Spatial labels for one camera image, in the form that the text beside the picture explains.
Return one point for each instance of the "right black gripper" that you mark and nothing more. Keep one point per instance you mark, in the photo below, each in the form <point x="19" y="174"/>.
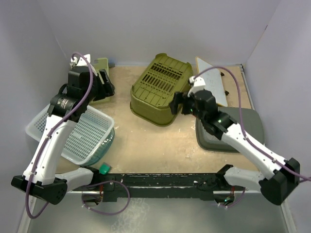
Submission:
<point x="180" y="99"/>

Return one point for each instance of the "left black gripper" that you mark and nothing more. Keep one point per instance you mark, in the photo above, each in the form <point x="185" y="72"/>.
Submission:
<point x="106" y="90"/>

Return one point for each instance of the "light green plastic basket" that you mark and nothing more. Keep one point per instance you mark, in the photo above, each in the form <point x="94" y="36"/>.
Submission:
<point x="99" y="64"/>

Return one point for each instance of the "olive green plastic tub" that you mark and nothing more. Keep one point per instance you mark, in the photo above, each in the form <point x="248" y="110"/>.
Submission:
<point x="154" y="89"/>

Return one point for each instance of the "large grey plastic tub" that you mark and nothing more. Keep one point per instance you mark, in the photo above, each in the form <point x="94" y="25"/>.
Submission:
<point x="252" y="124"/>

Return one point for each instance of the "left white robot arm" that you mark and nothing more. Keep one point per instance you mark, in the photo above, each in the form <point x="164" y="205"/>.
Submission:
<point x="49" y="176"/>

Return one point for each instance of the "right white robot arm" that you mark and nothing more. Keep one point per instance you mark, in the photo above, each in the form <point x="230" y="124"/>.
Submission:
<point x="276" y="177"/>

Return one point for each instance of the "white perforated plastic basket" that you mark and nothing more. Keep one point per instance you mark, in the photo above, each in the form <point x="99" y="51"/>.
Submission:
<point x="89" y="133"/>

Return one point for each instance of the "teal transparent basket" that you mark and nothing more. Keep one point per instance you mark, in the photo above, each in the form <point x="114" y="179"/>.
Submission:
<point x="102" y="150"/>

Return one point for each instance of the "teal green sponge block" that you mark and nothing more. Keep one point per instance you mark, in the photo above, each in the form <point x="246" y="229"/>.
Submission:
<point x="104" y="169"/>

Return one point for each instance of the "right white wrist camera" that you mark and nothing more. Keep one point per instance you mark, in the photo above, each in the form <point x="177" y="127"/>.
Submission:
<point x="196" y="84"/>

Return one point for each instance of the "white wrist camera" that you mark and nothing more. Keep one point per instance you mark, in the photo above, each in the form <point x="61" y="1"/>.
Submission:
<point x="196" y="84"/>
<point x="75" y="61"/>

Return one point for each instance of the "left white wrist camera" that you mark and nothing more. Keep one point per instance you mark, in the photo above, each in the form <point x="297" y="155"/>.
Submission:
<point x="75" y="61"/>

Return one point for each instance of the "white board yellow frame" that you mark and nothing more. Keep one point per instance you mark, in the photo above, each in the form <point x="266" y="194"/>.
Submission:
<point x="213" y="81"/>

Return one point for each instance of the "aluminium frame rail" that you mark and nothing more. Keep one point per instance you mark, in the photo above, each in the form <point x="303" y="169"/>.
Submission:
<point x="290" y="224"/>

